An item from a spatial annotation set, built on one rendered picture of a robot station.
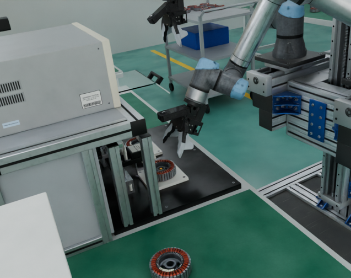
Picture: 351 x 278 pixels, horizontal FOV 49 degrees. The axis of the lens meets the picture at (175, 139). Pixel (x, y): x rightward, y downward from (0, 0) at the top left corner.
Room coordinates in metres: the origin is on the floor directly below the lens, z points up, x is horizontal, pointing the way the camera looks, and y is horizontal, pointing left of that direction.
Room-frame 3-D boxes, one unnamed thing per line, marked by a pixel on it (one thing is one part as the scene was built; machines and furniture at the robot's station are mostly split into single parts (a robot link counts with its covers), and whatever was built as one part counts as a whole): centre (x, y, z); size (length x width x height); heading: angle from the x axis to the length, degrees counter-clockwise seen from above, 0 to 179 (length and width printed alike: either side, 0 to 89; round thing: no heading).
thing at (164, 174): (1.25, 0.07, 0.80); 0.11 x 0.11 x 0.04
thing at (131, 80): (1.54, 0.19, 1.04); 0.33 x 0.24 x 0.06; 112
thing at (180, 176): (1.25, 0.07, 0.78); 0.15 x 0.15 x 0.01; 22
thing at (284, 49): (1.74, -0.56, 1.09); 0.15 x 0.15 x 0.10
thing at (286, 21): (1.75, -0.56, 1.20); 0.13 x 0.12 x 0.14; 18
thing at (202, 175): (1.35, 0.12, 0.76); 0.64 x 0.47 x 0.02; 22
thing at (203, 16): (4.09, -0.46, 0.51); 1.01 x 0.60 x 1.01; 22
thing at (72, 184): (0.91, 0.36, 0.91); 0.28 x 0.03 x 0.32; 112
